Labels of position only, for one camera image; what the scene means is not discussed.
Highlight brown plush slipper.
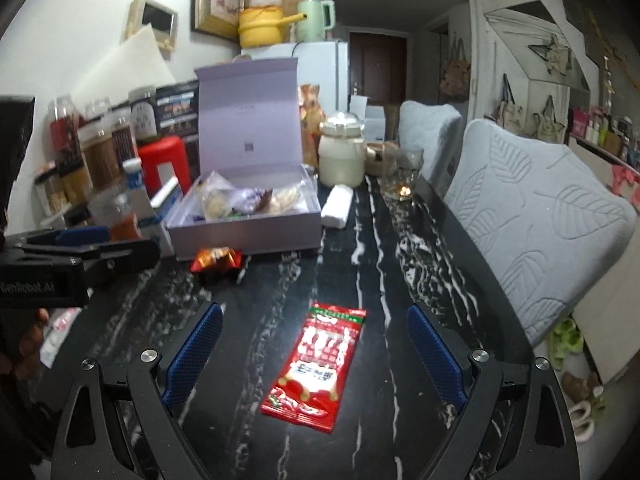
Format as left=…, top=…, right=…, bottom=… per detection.
left=562, top=370, right=597, bottom=397

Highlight white snack packet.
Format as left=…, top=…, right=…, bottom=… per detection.
left=272, top=185, right=303, bottom=212

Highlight beige tote bag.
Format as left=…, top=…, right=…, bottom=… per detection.
left=497, top=74, right=526, bottom=136
left=532, top=95, right=568, bottom=143

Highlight lavender gift box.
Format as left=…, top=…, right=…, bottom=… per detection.
left=165, top=57, right=322, bottom=261

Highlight white tissue pack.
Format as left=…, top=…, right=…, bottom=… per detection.
left=320, top=184, right=355, bottom=228

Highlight row of shelf bottles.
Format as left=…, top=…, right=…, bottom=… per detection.
left=570, top=105, right=640, bottom=161

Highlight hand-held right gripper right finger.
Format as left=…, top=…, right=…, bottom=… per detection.
left=406, top=304, right=586, bottom=480

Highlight brown tote bag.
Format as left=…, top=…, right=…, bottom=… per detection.
left=440, top=40, right=473, bottom=103

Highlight white storage box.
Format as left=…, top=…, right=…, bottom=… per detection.
left=349, top=95, right=387, bottom=143

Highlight white slipper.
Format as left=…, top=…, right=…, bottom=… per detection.
left=567, top=392, right=608, bottom=443

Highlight small pale spice jar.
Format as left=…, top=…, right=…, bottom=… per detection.
left=34, top=165, right=66, bottom=216

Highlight brown ceramic bowl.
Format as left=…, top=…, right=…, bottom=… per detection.
left=365, top=142, right=398, bottom=177

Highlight white pink packet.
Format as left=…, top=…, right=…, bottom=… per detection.
left=42, top=307, right=81, bottom=366

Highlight dark bottle white label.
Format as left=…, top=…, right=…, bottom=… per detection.
left=128, top=86, right=161, bottom=143

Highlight cream ceramic jar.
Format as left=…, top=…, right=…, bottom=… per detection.
left=318, top=111, right=366, bottom=188

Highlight small blue label bottle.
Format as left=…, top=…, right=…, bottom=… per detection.
left=122, top=157, right=151, bottom=206

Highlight green electric kettle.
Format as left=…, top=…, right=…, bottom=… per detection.
left=295, top=0, right=336, bottom=43

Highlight yellow pot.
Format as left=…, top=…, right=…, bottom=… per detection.
left=238, top=6, right=306, bottom=47

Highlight white blue carton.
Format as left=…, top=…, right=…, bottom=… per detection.
left=150, top=176, right=181, bottom=221

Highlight person's left hand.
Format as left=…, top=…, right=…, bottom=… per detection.
left=16, top=308, right=51, bottom=377

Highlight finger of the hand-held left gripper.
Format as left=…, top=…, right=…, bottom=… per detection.
left=20, top=226, right=112, bottom=252
left=80, top=239, right=162, bottom=288

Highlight long red snack packet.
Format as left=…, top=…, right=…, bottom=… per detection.
left=261, top=302, right=367, bottom=433

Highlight white fridge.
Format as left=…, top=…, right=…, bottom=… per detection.
left=240, top=40, right=350, bottom=111

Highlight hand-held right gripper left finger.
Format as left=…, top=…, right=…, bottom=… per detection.
left=50, top=301, right=225, bottom=480

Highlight green slippers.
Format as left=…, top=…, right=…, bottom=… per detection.
left=547, top=317, right=583, bottom=371

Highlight beige intercom panel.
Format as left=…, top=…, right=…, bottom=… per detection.
left=122, top=0, right=179, bottom=52

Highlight clear pale snack packet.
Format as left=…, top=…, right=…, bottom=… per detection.
left=197, top=171, right=236, bottom=221

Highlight brown spice jar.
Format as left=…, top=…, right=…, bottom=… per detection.
left=77, top=117, right=123, bottom=188

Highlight white foam board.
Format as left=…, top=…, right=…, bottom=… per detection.
left=70, top=25, right=178, bottom=106

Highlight dark brown door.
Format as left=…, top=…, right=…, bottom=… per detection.
left=348, top=31, right=408, bottom=107

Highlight orange snack bag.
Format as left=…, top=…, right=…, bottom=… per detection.
left=298, top=84, right=322, bottom=168

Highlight dark spice jar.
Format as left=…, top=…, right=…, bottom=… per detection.
left=110, top=110, right=140, bottom=161

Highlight black printed box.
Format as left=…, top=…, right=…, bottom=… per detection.
left=156, top=80, right=201, bottom=141

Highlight orange red snack packet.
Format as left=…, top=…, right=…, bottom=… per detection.
left=191, top=246, right=243, bottom=281

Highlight red sauce bottle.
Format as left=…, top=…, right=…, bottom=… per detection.
left=48, top=95, right=86, bottom=171

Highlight grey leaf-pattern chair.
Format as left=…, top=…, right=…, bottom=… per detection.
left=397, top=101, right=463, bottom=191
left=444, top=119, right=637, bottom=348

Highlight glass cup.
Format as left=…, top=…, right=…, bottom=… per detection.
left=381, top=145, right=425, bottom=202

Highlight small red spice jar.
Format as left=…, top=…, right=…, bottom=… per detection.
left=107, top=192, right=143, bottom=241

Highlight lavender sachet pouch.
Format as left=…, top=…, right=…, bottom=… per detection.
left=232, top=187, right=273, bottom=213

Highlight red plastic stool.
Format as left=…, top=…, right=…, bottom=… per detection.
left=138, top=136, right=193, bottom=196

